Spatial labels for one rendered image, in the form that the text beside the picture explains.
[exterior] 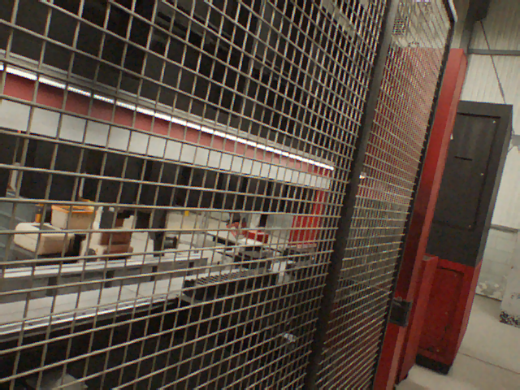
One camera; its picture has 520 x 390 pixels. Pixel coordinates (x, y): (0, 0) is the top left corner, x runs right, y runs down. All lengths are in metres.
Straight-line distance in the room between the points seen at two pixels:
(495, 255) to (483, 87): 3.02
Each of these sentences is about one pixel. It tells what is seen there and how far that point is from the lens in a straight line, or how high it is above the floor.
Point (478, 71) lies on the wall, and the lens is 9.26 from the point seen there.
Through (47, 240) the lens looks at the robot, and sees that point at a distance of 2.62.
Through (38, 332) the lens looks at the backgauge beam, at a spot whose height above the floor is 0.97.
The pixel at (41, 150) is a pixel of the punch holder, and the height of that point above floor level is 1.30.
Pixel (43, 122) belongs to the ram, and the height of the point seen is 1.37.
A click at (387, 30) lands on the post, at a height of 1.71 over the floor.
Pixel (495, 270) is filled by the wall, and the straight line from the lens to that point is 8.87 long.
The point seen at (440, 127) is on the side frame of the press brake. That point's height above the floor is 1.83.
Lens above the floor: 1.36
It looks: 3 degrees down
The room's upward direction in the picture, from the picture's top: 12 degrees clockwise
